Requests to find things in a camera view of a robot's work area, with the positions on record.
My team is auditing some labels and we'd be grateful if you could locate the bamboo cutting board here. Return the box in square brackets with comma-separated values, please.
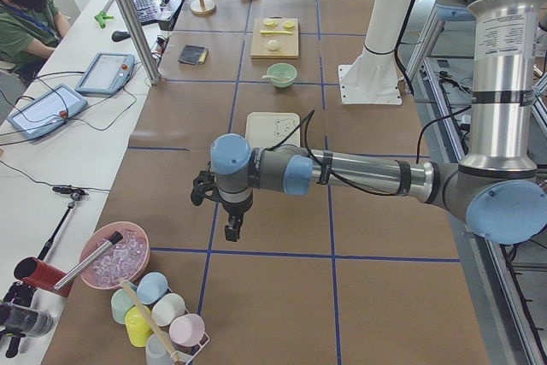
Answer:
[250, 17, 300, 59]

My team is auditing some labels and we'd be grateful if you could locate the yellow sponge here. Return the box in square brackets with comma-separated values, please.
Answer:
[197, 49, 209, 65]

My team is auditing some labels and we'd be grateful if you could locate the white cup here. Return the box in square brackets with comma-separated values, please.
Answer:
[151, 292, 185, 327]

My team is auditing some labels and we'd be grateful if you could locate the near teach pendant tablet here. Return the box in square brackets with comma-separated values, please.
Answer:
[8, 84, 88, 139]

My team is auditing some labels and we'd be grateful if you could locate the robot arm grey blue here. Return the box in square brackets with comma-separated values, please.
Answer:
[191, 0, 546, 244]

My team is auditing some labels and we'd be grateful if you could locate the lemon slice upper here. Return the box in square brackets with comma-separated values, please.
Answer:
[283, 20, 296, 29]

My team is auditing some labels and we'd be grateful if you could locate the grey cup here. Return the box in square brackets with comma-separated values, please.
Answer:
[145, 334, 174, 365]

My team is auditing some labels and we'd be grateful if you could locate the red cylinder holder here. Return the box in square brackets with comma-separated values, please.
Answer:
[14, 256, 72, 297]

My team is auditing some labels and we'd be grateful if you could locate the black computer mouse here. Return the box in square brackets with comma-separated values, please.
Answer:
[111, 31, 131, 43]

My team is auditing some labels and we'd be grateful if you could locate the grey folded cloth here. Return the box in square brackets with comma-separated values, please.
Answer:
[178, 44, 207, 66]

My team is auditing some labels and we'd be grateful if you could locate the far teach pendant tablet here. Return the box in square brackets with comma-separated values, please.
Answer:
[75, 52, 135, 96]

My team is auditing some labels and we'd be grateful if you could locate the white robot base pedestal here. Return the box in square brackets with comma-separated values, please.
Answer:
[338, 0, 414, 105]

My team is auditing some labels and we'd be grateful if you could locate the aluminium frame post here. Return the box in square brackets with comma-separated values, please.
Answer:
[115, 0, 160, 85]

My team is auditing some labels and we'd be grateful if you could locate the black camera tripod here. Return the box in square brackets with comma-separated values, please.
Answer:
[1, 280, 55, 358]

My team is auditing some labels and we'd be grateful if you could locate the pink cup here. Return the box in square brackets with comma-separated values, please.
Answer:
[169, 314, 205, 347]

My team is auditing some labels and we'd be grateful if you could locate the black selfie stick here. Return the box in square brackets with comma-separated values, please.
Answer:
[38, 185, 87, 261]

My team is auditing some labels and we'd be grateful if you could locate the seated person green shirt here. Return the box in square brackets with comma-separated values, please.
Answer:
[1, 0, 70, 84]

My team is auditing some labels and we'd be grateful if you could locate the white bear tray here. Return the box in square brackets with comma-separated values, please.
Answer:
[244, 112, 300, 148]

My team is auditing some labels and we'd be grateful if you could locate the pink bowl of ice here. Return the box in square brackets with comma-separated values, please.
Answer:
[80, 221, 150, 290]

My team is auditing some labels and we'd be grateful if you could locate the green cup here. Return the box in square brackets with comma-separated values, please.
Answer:
[110, 288, 134, 325]

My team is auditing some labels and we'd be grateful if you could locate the black keyboard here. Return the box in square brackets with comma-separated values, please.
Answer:
[132, 0, 162, 26]

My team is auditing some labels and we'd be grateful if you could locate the green ceramic bowl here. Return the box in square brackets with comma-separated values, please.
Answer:
[266, 62, 297, 88]

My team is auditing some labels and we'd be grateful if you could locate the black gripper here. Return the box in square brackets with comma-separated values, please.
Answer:
[191, 170, 253, 241]

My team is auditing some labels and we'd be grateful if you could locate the yellow plastic knife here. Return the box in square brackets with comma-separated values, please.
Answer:
[260, 30, 295, 35]

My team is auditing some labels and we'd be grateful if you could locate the yellow cup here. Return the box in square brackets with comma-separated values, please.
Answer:
[124, 306, 153, 348]

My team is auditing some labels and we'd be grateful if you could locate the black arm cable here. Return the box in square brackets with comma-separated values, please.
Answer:
[267, 108, 473, 197]

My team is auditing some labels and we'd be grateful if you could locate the green clamp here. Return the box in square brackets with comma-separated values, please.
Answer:
[94, 11, 114, 29]

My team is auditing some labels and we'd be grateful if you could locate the white wire cup rack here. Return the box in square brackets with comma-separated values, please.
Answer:
[162, 287, 212, 360]

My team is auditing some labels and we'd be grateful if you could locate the teach pendant tablet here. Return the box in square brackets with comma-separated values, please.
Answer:
[8, 84, 88, 139]
[75, 52, 135, 96]

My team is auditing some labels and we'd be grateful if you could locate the steel tube with black cap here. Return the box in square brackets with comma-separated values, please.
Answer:
[53, 231, 123, 291]

